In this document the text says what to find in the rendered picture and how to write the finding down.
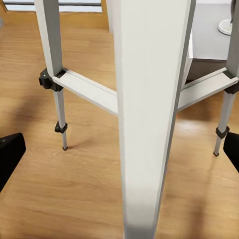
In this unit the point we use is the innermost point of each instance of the nightstand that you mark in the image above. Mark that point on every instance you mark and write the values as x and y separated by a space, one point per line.
208 46

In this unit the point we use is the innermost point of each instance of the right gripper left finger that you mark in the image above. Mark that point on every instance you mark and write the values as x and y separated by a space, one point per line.
12 148

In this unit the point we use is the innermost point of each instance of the camera tripod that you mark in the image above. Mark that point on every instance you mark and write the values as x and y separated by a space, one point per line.
151 43

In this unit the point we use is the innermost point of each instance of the fixed window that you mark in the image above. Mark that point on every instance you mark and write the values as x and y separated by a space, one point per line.
71 12

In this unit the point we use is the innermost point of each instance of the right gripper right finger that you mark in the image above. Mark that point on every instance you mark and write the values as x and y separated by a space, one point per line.
231 148

